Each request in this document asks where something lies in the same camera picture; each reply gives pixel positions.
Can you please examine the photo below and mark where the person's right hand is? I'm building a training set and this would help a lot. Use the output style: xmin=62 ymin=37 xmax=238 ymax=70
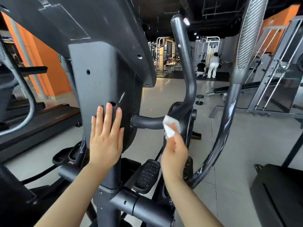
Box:
xmin=160 ymin=123 xmax=189 ymax=186

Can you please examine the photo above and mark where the person's left hand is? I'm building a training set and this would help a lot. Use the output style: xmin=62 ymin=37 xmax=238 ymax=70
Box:
xmin=89 ymin=102 xmax=125 ymax=174

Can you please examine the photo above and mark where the white wet wipe sheet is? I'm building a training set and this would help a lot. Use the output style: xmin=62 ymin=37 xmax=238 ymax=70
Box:
xmin=163 ymin=115 xmax=181 ymax=139

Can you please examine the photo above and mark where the black elliptical machine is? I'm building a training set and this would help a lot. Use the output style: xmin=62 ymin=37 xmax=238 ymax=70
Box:
xmin=0 ymin=0 xmax=270 ymax=227
xmin=0 ymin=40 xmax=62 ymax=227

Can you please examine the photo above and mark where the person's left forearm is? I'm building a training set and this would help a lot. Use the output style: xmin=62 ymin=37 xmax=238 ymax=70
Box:
xmin=34 ymin=165 xmax=112 ymax=227

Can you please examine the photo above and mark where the person's right forearm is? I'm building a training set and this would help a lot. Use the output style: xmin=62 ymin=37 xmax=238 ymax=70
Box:
xmin=163 ymin=179 xmax=223 ymax=227

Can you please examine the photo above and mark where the white gym machine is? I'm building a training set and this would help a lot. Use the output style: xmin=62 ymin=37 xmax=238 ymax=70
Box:
xmin=205 ymin=36 xmax=221 ymax=69

